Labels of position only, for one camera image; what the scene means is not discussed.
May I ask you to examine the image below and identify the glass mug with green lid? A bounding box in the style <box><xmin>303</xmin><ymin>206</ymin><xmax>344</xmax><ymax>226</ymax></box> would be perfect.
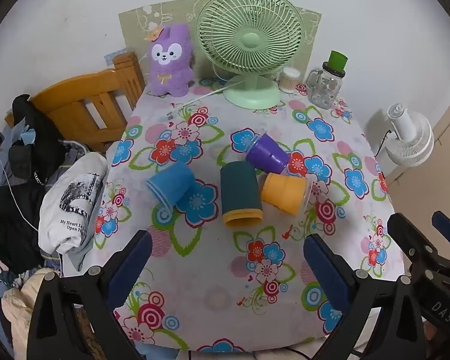
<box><xmin>305</xmin><ymin>50</ymin><xmax>349</xmax><ymax>110</ymax></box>

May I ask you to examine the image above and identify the wooden chair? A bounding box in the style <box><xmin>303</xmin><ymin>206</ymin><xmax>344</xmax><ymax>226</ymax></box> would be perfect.
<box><xmin>4</xmin><ymin>53</ymin><xmax>145</xmax><ymax>154</ymax></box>

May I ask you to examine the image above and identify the dark green cup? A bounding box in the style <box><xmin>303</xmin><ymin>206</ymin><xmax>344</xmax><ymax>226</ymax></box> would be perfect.
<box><xmin>220</xmin><ymin>160</ymin><xmax>264</xmax><ymax>230</ymax></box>

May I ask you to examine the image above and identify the white fan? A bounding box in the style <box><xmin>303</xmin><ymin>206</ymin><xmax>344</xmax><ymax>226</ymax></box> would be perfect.
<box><xmin>384</xmin><ymin>103</ymin><xmax>434</xmax><ymax>166</ymax></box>

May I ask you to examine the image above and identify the black jacket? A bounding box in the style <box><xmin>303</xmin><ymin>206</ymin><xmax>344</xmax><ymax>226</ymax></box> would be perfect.
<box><xmin>0</xmin><ymin>95</ymin><xmax>66</xmax><ymax>275</ymax></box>

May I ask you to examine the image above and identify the purple cup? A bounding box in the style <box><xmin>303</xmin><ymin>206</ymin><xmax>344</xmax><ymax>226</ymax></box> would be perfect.
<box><xmin>245</xmin><ymin>132</ymin><xmax>291</xmax><ymax>175</ymax></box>

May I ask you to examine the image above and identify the black fan cable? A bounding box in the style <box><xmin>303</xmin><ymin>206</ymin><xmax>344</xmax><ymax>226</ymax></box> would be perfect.
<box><xmin>373</xmin><ymin>129</ymin><xmax>393</xmax><ymax>158</ymax></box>

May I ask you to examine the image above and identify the green cartoon wall poster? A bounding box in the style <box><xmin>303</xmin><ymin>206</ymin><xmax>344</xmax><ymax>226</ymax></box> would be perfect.
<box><xmin>119</xmin><ymin>0</ymin><xmax>322</xmax><ymax>83</ymax></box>

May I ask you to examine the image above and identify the floral tablecloth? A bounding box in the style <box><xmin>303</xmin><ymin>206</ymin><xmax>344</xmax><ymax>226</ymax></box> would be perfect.
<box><xmin>80</xmin><ymin>77</ymin><xmax>406</xmax><ymax>353</ymax></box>

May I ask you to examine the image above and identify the white printed shirt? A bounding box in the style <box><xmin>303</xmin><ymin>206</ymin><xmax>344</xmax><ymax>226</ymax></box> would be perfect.
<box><xmin>38</xmin><ymin>153</ymin><xmax>109</xmax><ymax>271</ymax></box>

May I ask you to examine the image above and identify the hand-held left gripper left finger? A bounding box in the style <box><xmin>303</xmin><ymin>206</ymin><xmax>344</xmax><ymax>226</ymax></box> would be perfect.
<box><xmin>27</xmin><ymin>229</ymin><xmax>153</xmax><ymax>360</ymax></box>

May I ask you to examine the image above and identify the white fan cable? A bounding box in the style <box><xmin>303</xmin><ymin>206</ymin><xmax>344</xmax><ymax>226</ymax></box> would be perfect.
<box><xmin>167</xmin><ymin>82</ymin><xmax>241</xmax><ymax>119</ymax></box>

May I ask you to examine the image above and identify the green desk fan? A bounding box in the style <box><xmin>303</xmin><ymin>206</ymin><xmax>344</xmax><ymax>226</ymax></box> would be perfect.
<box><xmin>196</xmin><ymin>0</ymin><xmax>305</xmax><ymax>109</ymax></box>

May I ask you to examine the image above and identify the light blue cloth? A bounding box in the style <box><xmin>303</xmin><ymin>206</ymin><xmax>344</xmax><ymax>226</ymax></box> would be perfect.
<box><xmin>14</xmin><ymin>127</ymin><xmax>37</xmax><ymax>146</ymax></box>

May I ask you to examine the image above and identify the purple plush toy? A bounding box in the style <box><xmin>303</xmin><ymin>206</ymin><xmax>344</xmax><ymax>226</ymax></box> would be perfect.
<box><xmin>145</xmin><ymin>23</ymin><xmax>195</xmax><ymax>97</ymax></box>

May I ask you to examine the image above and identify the yellow cup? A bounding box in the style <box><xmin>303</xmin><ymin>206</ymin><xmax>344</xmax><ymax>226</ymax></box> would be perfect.
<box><xmin>260</xmin><ymin>172</ymin><xmax>314</xmax><ymax>216</ymax></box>

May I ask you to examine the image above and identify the blue cup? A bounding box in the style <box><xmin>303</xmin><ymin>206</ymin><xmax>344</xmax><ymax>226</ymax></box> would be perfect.
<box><xmin>146</xmin><ymin>161</ymin><xmax>196</xmax><ymax>209</ymax></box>

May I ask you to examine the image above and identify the cotton swab container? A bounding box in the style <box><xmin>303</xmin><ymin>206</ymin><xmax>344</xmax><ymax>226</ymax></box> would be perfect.
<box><xmin>277</xmin><ymin>67</ymin><xmax>301</xmax><ymax>94</ymax></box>

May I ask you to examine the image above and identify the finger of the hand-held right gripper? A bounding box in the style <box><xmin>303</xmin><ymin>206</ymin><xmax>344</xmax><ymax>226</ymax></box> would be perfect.
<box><xmin>387</xmin><ymin>213</ymin><xmax>442</xmax><ymax>271</ymax></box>
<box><xmin>431</xmin><ymin>211</ymin><xmax>450</xmax><ymax>260</ymax></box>

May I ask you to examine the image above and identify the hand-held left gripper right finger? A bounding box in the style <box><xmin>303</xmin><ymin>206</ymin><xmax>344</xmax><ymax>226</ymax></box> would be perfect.
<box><xmin>303</xmin><ymin>233</ymin><xmax>428</xmax><ymax>360</ymax></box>

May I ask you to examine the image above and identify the thin white cable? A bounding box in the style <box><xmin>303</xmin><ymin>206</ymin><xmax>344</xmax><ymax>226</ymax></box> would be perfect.
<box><xmin>0</xmin><ymin>146</ymin><xmax>40</xmax><ymax>233</ymax></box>

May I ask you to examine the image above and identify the beige coat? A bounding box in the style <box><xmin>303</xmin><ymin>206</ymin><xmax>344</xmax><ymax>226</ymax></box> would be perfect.
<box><xmin>0</xmin><ymin>268</ymin><xmax>94</xmax><ymax>360</ymax></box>

